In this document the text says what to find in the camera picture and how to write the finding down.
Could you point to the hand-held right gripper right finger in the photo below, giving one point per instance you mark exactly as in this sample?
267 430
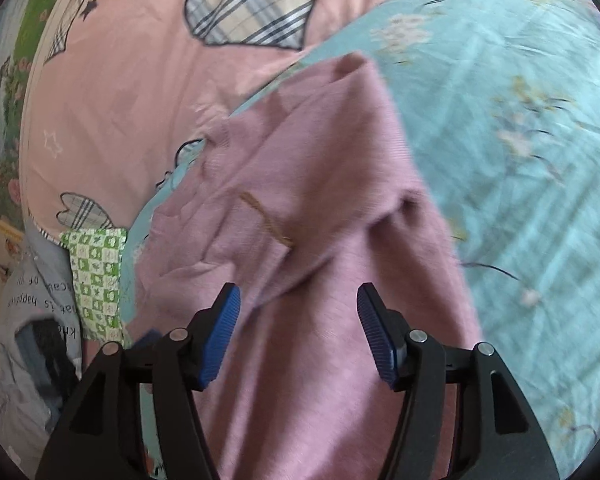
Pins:
377 335

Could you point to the mauve fuzzy towel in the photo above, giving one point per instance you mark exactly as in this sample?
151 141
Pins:
305 185

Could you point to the green checkered pillow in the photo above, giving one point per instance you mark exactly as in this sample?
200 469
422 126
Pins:
97 280

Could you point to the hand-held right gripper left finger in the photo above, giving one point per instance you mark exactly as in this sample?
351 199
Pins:
222 330

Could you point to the teal floral quilt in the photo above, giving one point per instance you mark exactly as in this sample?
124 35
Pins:
505 110

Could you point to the grey printed pillow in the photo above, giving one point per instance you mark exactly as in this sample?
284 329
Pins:
30 290

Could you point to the pink bedsheet with plaid hearts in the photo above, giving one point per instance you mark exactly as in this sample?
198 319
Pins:
130 85

